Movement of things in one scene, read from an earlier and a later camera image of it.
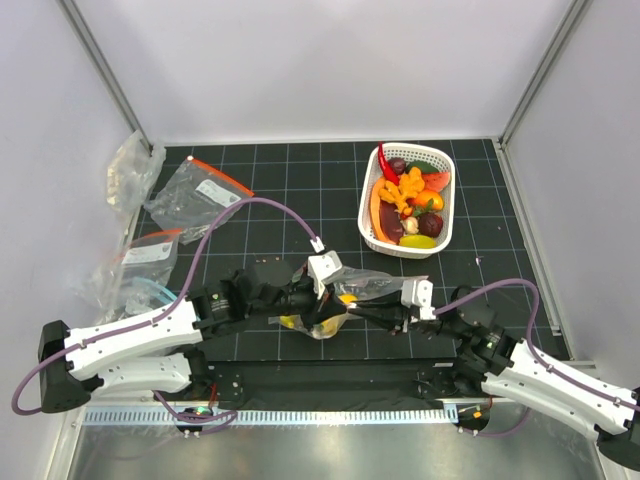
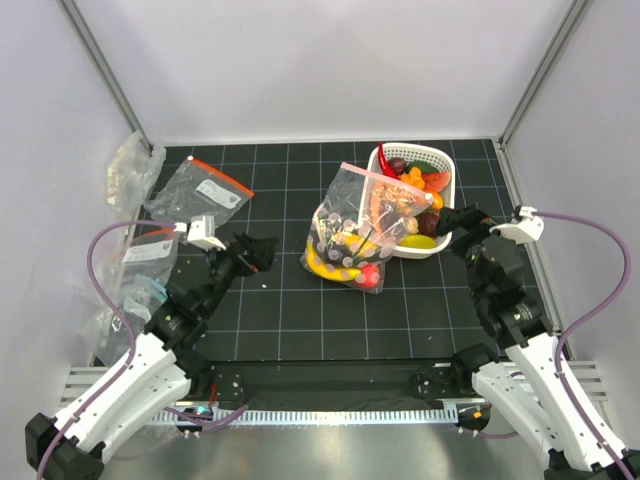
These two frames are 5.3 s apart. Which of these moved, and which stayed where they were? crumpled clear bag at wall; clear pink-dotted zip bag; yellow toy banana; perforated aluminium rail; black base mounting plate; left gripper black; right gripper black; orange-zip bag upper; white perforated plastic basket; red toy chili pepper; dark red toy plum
Moved: clear pink-dotted zip bag; right gripper black; yellow toy banana; left gripper black
Stayed: red toy chili pepper; white perforated plastic basket; perforated aluminium rail; crumpled clear bag at wall; orange-zip bag upper; black base mounting plate; dark red toy plum
